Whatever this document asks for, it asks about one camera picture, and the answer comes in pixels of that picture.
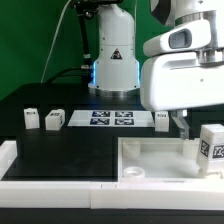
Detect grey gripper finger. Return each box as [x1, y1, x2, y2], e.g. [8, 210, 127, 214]
[171, 110, 189, 140]

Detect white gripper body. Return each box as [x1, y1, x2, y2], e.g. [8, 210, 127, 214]
[140, 52, 224, 111]

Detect white square table top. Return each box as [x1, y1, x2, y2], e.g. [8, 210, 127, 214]
[118, 138, 223, 182]

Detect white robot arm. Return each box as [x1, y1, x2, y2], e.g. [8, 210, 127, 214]
[89, 0, 224, 138]

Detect white sheet with markers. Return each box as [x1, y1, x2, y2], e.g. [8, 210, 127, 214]
[68, 110, 154, 127]

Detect white U-shaped obstacle fence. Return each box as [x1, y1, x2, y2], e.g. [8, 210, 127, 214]
[0, 141, 224, 211]

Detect black cable bundle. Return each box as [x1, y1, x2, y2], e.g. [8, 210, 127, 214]
[45, 0, 124, 85]

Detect white thin cable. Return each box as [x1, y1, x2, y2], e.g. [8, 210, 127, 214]
[40, 0, 73, 84]

